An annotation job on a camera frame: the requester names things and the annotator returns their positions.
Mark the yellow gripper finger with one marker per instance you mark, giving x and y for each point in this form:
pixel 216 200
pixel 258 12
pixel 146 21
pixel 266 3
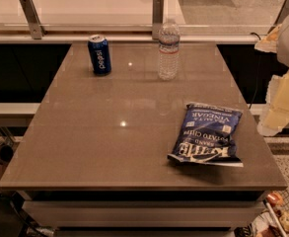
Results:
pixel 275 113
pixel 269 43

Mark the blue pepsi can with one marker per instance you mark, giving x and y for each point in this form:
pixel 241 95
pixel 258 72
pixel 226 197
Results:
pixel 99 53

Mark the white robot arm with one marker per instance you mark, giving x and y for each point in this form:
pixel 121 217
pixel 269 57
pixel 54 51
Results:
pixel 282 53

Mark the blue kettle chips bag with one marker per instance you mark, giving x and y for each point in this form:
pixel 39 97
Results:
pixel 206 136

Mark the clear plastic water bottle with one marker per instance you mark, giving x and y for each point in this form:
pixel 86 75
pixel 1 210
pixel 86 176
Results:
pixel 169 50

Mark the white drawer front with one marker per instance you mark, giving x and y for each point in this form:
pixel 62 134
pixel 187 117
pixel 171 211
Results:
pixel 229 214

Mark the right metal railing bracket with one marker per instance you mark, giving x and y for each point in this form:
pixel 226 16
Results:
pixel 283 13

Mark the metal railing bracket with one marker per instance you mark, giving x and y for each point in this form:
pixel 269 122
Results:
pixel 157 17
pixel 35 27
pixel 283 13

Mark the middle metal railing bracket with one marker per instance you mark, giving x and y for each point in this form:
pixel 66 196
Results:
pixel 157 17

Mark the wire basket with snacks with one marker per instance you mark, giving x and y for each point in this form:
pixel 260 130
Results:
pixel 274 219

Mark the left metal railing bracket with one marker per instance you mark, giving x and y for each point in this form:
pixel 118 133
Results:
pixel 35 27

